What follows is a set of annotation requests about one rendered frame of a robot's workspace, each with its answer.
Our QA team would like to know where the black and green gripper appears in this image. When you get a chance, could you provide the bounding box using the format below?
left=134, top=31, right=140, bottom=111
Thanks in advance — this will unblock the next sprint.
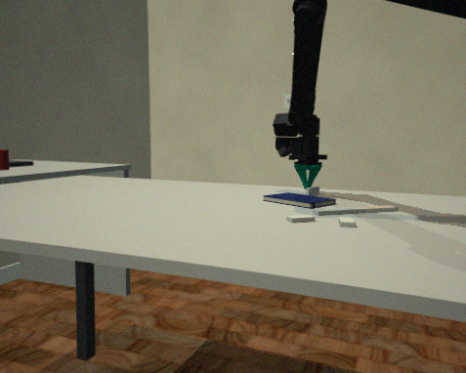
left=289, top=136, right=327, bottom=189

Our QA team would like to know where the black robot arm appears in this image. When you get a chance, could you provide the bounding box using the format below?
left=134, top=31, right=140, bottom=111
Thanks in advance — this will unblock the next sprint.
left=273, top=0, right=466, bottom=157

